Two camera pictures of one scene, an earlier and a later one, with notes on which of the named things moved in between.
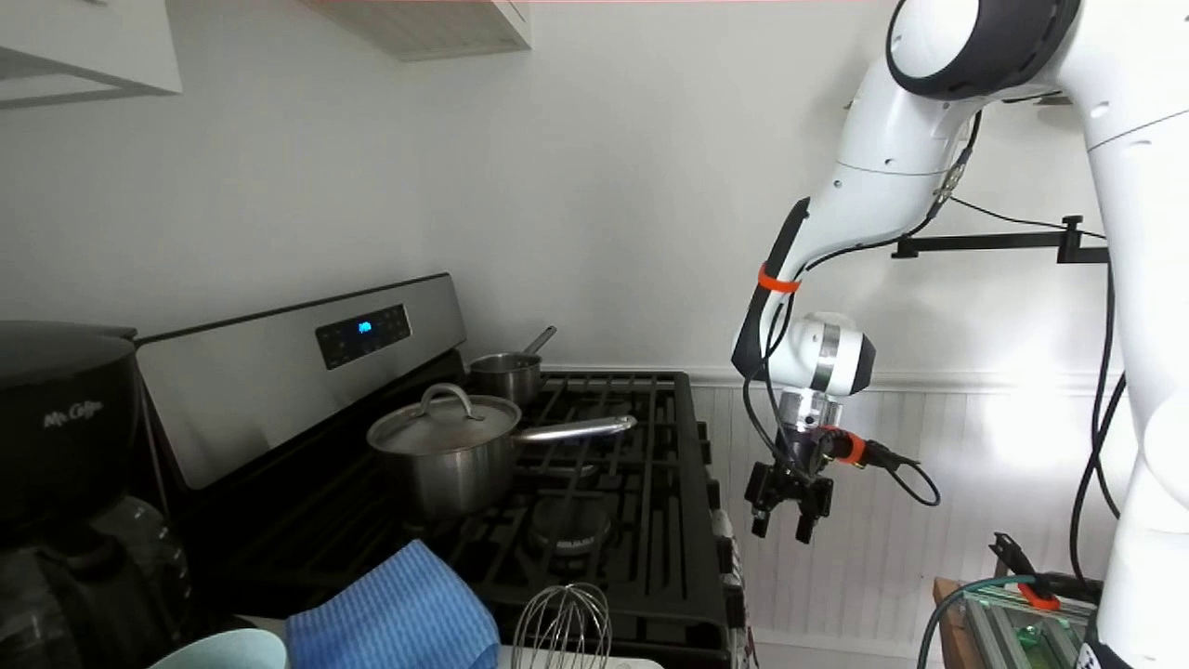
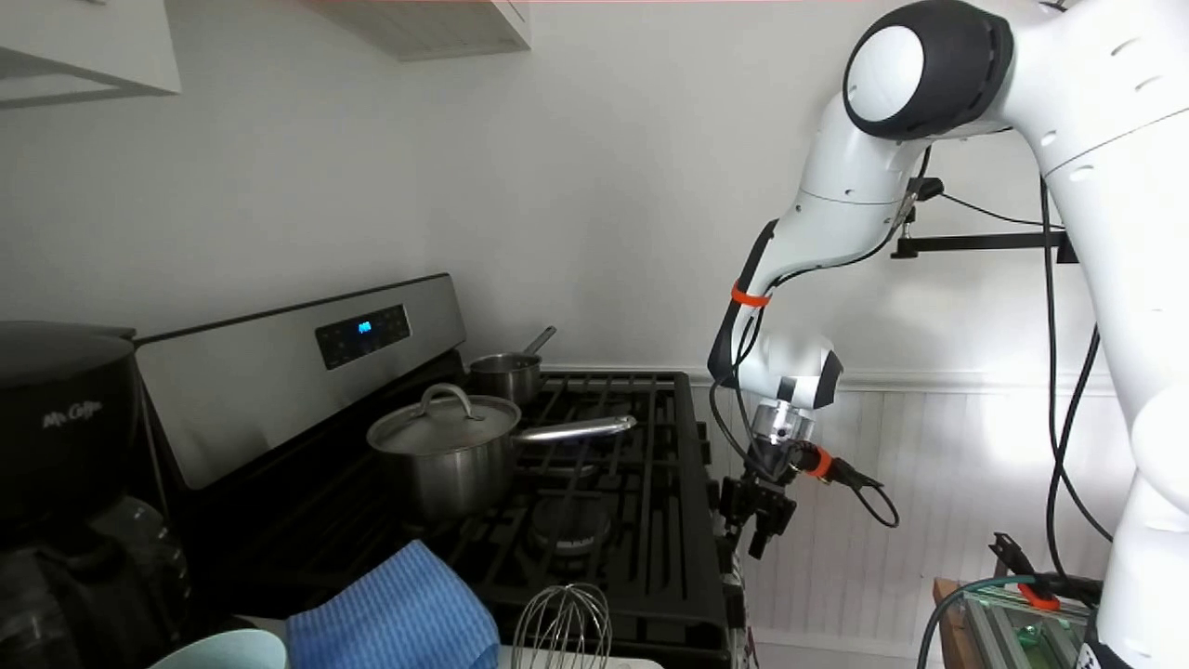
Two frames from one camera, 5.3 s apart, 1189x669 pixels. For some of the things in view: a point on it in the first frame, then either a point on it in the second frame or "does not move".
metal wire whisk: [568, 625] does not move
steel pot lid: [445, 416] does not move
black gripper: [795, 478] → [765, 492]
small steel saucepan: [512, 375] does not move
